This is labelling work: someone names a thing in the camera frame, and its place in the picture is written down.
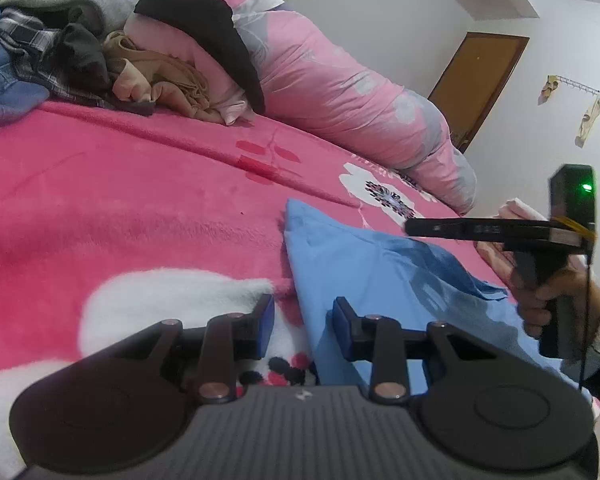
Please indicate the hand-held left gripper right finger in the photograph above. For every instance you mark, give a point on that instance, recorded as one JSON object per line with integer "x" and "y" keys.
{"x": 341, "y": 327}

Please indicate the tan garment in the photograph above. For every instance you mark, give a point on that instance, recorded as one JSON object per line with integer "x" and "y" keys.
{"x": 175, "y": 80}

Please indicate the light pink garment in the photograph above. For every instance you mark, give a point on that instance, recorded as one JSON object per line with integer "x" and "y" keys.
{"x": 180, "y": 45}

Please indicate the person's right hand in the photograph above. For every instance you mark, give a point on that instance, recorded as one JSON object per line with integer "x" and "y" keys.
{"x": 580, "y": 305}

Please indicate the pink floral blanket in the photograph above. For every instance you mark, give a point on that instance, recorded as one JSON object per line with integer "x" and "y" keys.
{"x": 130, "y": 200}

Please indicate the blue t-shirt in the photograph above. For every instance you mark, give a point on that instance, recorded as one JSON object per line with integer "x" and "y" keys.
{"x": 360, "y": 270}

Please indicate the blue jeans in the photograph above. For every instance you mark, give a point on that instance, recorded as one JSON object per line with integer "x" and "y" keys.
{"x": 5, "y": 80}

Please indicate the plaid shirt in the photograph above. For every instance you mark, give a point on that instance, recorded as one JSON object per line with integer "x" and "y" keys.
{"x": 25, "y": 30}

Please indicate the wall hook rack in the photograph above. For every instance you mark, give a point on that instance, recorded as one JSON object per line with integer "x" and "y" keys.
{"x": 587, "y": 105}

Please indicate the pink grey floral duvet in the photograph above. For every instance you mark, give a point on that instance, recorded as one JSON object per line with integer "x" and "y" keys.
{"x": 320, "y": 75}

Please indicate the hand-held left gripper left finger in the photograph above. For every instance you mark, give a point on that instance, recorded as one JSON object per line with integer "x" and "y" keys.
{"x": 266, "y": 322}

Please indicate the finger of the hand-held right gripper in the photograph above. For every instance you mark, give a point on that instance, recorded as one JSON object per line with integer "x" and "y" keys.
{"x": 432, "y": 227}

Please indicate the grey garment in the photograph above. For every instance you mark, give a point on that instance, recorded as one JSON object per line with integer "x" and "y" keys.
{"x": 70, "y": 5}

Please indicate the wooden door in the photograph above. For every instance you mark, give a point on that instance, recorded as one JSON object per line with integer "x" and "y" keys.
{"x": 480, "y": 80}

